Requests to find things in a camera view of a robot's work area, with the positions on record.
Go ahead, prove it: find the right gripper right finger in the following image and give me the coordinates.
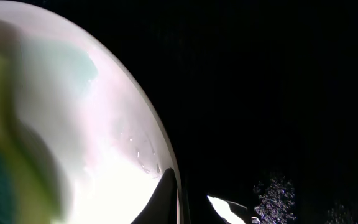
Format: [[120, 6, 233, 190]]
[[183, 184, 225, 224]]

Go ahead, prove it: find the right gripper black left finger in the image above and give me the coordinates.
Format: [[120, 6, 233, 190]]
[[131, 168, 177, 224]]

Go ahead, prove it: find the green yellow sponge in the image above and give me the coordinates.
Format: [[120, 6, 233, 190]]
[[0, 20, 66, 224]]

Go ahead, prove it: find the white plate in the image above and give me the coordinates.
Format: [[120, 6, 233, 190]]
[[0, 1, 184, 223]]

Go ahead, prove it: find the black round tray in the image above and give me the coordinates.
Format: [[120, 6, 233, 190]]
[[11, 0, 358, 224]]

